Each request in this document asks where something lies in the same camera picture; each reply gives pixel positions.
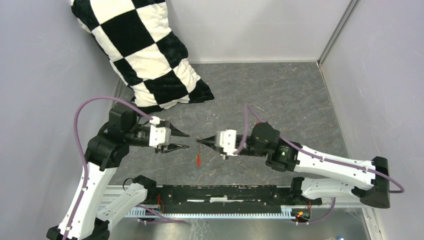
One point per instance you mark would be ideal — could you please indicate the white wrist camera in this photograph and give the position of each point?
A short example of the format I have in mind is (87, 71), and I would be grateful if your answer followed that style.
(226, 136)
(159, 133)

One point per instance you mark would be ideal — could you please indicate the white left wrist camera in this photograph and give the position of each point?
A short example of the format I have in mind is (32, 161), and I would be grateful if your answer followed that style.
(159, 133)

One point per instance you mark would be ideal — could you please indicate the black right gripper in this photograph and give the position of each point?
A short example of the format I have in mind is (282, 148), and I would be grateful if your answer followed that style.
(211, 141)

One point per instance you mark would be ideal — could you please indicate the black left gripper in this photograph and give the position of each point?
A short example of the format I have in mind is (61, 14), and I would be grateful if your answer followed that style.
(170, 147)

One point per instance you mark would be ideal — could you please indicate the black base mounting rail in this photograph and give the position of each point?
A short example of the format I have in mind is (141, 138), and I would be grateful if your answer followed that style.
(225, 199)

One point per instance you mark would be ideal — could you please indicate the black white checkered pillow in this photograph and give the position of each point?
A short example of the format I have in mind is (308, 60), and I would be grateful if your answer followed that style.
(144, 52)

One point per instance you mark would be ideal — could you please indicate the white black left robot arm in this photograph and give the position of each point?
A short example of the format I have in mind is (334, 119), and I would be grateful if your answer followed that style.
(85, 220)

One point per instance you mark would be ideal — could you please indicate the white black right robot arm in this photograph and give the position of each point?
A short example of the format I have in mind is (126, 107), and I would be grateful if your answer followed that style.
(341, 177)

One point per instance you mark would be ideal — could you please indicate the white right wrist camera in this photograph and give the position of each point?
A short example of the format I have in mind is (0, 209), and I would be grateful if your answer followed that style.
(226, 136)

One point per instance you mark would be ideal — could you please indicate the silver keyring with red tool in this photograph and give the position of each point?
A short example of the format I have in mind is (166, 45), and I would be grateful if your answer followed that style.
(199, 153)

